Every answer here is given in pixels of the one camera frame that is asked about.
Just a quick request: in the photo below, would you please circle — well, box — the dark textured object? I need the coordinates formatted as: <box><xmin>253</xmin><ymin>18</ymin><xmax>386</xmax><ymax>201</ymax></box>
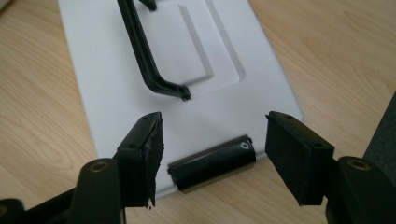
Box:
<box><xmin>361</xmin><ymin>91</ymin><xmax>396</xmax><ymax>188</ymax></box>

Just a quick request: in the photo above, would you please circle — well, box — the black handle bar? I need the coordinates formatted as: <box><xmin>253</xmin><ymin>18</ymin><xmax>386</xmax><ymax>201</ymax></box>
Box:
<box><xmin>116</xmin><ymin>0</ymin><xmax>191</xmax><ymax>103</ymax></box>

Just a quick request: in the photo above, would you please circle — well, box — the black cylinder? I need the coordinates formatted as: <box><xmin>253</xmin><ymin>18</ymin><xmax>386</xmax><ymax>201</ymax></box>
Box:
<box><xmin>166</xmin><ymin>133</ymin><xmax>257</xmax><ymax>194</ymax></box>

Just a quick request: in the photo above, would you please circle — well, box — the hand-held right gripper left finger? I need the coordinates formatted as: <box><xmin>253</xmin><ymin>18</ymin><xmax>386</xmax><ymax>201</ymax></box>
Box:
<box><xmin>113</xmin><ymin>111</ymin><xmax>165</xmax><ymax>209</ymax></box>

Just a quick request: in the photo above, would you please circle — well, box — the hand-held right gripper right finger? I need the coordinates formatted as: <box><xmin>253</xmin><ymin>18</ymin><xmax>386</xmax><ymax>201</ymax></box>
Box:
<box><xmin>264</xmin><ymin>110</ymin><xmax>336</xmax><ymax>207</ymax></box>

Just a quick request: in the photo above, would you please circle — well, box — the white plastic tray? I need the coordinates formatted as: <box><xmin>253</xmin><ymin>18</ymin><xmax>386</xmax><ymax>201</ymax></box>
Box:
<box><xmin>57</xmin><ymin>0</ymin><xmax>304</xmax><ymax>200</ymax></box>

